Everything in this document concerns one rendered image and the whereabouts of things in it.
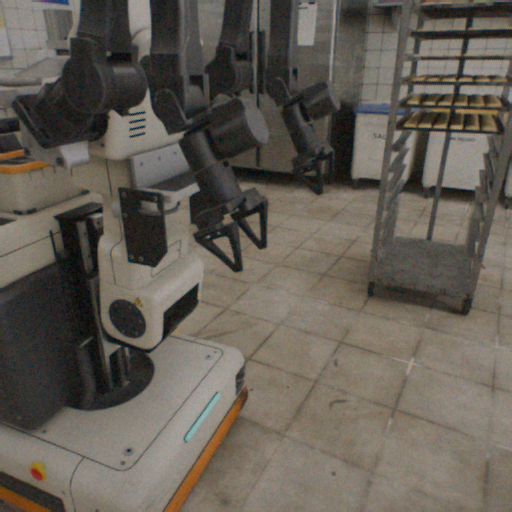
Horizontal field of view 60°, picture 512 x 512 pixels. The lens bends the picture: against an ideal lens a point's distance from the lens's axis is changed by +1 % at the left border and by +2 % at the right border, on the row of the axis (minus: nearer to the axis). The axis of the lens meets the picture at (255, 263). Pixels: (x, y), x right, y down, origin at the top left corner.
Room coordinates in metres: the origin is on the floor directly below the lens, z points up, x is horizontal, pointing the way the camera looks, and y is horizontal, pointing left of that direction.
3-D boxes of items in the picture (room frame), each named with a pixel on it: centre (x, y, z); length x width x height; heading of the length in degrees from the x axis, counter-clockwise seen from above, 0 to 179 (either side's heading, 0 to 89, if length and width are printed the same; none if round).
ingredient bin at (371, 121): (4.25, -1.25, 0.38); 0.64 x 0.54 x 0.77; 154
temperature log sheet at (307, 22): (4.08, -0.39, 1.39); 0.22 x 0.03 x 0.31; 61
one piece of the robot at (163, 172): (0.93, 0.18, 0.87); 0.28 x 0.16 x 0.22; 157
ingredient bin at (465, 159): (3.94, -1.82, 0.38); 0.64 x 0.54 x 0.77; 152
